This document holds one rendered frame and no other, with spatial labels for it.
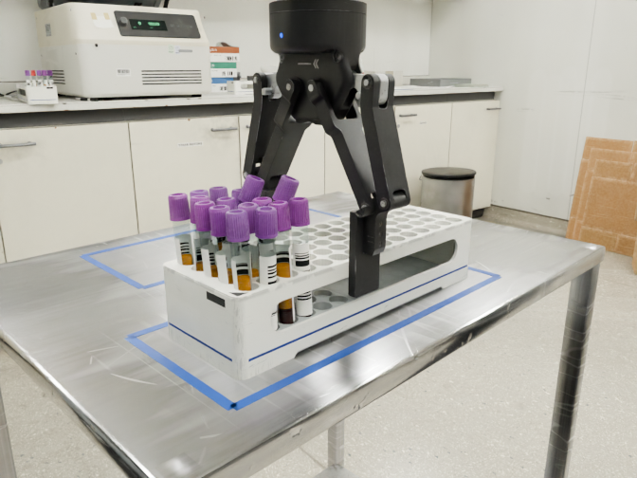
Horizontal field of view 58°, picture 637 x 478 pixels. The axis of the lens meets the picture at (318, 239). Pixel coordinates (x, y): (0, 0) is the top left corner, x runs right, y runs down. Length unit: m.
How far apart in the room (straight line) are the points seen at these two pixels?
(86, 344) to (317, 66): 0.28
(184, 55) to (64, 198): 0.76
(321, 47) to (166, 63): 2.10
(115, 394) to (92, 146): 2.03
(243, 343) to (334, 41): 0.22
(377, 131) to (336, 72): 0.06
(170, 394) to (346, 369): 0.12
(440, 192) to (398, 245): 2.75
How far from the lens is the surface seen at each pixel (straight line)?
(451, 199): 3.25
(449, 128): 3.72
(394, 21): 4.22
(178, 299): 0.45
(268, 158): 0.50
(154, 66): 2.50
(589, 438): 1.91
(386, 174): 0.41
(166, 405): 0.39
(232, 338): 0.40
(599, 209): 3.73
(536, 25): 4.00
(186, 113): 2.60
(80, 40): 2.42
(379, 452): 1.70
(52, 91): 2.32
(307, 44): 0.43
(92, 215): 2.45
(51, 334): 0.52
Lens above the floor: 1.03
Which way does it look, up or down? 17 degrees down
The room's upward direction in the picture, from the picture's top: straight up
